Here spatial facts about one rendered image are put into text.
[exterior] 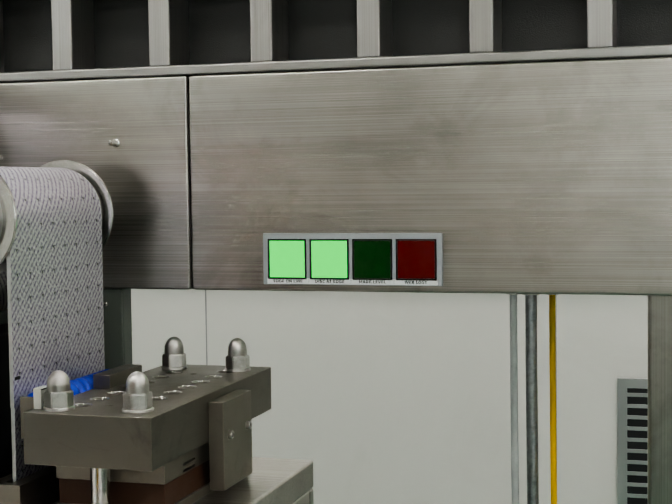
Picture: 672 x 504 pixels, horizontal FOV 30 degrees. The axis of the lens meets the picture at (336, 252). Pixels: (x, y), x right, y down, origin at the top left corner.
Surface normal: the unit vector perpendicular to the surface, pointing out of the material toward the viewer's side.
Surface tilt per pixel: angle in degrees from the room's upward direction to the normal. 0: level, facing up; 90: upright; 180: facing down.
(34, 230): 90
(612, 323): 90
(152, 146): 90
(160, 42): 90
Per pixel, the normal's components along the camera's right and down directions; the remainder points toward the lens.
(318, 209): -0.28, 0.05
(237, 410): 0.96, 0.00
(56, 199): 0.89, -0.35
